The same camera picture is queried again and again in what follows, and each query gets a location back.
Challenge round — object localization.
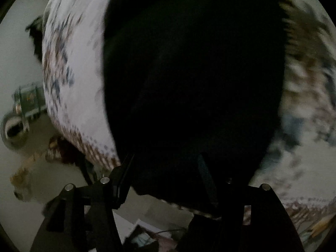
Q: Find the black striped sweater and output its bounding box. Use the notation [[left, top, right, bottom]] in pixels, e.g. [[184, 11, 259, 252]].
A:
[[103, 0, 286, 216]]

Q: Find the round grey floor object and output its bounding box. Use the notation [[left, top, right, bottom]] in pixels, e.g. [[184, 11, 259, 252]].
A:
[[1, 112, 30, 150]]

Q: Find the floral bed blanket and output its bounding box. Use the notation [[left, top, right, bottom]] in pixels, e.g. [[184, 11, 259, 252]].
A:
[[42, 0, 335, 224]]

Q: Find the black hanging garment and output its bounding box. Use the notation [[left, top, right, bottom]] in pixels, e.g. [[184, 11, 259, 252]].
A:
[[25, 15, 43, 62]]

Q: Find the green rack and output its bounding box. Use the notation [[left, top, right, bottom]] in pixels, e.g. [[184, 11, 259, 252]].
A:
[[12, 82, 47, 118]]

